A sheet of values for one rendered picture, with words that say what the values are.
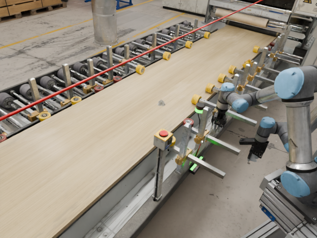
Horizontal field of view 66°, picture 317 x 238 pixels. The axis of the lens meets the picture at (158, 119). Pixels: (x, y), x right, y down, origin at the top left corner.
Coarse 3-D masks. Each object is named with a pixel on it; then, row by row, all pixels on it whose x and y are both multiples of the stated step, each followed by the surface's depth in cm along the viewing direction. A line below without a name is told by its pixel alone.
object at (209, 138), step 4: (192, 128) 183; (192, 132) 183; (196, 132) 181; (208, 136) 177; (208, 140) 178; (212, 140) 175; (216, 140) 174; (216, 144) 175; (220, 144) 173; (224, 144) 171; (228, 144) 172; (224, 148) 172; (228, 148) 170; (232, 148) 169; (236, 148) 169; (232, 152) 169; (236, 152) 167
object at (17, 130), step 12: (144, 36) 338; (168, 48) 372; (180, 48) 313; (84, 60) 269; (156, 60) 279; (48, 72) 240; (96, 72) 288; (132, 72) 252; (60, 84) 248; (72, 84) 266; (108, 84) 230; (12, 96) 218; (24, 96) 227; (84, 96) 211; (12, 108) 221; (48, 108) 233; (60, 108) 195; (24, 120) 200; (36, 120) 181; (12, 132) 170
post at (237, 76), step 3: (234, 75) 191; (237, 75) 191; (234, 78) 193; (237, 78) 191; (234, 81) 194; (237, 81) 193; (234, 84) 195; (237, 84) 197; (234, 90) 198; (228, 108) 209; (225, 114) 213
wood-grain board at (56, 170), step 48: (192, 48) 299; (240, 48) 310; (96, 96) 201; (144, 96) 206; (0, 144) 152; (48, 144) 154; (96, 144) 157; (144, 144) 160; (0, 192) 126; (48, 192) 127; (96, 192) 129
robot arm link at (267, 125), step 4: (264, 120) 143; (268, 120) 143; (272, 120) 143; (260, 124) 146; (264, 124) 143; (268, 124) 142; (272, 124) 142; (260, 128) 146; (264, 128) 144; (268, 128) 143; (272, 128) 144; (260, 132) 147; (264, 132) 146; (268, 132) 145; (272, 132) 145; (264, 136) 147; (268, 136) 148
